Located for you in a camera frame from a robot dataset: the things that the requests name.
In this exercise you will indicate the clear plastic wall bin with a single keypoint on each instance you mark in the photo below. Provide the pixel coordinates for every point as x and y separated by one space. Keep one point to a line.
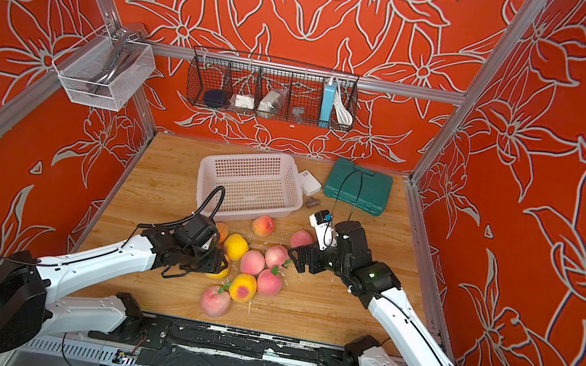
79 70

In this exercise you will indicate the white packet in basket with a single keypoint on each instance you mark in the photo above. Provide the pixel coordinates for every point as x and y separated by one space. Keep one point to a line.
270 105

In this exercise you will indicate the orange red peach with leaf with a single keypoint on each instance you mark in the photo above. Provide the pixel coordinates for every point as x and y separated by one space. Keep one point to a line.
223 230

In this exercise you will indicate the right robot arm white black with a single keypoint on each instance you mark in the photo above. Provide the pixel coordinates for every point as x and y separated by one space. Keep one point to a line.
342 249

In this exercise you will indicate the small white box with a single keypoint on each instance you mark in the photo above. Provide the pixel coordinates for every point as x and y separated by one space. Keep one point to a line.
308 183

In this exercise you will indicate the black wire wall basket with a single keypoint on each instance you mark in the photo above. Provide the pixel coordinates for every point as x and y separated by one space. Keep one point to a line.
243 73

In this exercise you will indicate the pink peach with leaf upper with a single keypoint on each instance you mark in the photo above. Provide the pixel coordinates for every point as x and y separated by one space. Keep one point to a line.
276 256

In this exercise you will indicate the green plastic tool case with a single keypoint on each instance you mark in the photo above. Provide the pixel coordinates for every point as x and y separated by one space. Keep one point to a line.
364 189

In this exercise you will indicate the metal tongs in bin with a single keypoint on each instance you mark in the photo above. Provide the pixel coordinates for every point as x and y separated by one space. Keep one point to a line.
114 61

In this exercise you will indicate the small metal fitting on table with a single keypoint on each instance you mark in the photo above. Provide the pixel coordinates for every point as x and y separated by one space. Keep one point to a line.
312 202

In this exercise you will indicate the pink peach front with leaf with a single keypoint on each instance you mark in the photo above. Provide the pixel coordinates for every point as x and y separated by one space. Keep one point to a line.
215 302

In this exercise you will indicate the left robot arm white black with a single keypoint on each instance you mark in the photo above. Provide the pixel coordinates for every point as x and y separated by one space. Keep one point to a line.
37 295

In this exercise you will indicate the pink plastic perforated basket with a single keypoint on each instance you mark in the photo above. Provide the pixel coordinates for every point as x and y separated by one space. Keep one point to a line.
256 185

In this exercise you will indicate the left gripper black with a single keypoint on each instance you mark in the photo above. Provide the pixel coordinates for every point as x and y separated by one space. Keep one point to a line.
215 264

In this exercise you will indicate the light blue box in basket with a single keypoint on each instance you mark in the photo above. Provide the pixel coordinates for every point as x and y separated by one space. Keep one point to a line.
327 102

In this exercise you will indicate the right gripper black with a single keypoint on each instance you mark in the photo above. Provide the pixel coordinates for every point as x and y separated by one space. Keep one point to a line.
314 252

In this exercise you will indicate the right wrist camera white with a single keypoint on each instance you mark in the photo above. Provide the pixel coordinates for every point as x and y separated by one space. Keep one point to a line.
323 224

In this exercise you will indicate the yellow red peach front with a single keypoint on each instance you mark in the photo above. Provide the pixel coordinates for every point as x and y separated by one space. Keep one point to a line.
243 288

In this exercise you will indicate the dark round object in basket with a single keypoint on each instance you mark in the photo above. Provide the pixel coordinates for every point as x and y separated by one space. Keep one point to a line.
215 98

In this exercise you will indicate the pink peach with leaf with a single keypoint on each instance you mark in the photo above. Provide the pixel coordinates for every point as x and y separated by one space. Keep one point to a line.
276 256
215 302
269 282

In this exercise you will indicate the pink peach with leaf lower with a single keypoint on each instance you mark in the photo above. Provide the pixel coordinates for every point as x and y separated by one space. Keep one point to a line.
269 282

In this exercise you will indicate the white adapter in basket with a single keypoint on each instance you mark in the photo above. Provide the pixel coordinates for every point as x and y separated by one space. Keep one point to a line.
243 102

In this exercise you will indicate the orange pink peach near basket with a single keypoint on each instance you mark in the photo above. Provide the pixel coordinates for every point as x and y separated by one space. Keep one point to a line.
263 226

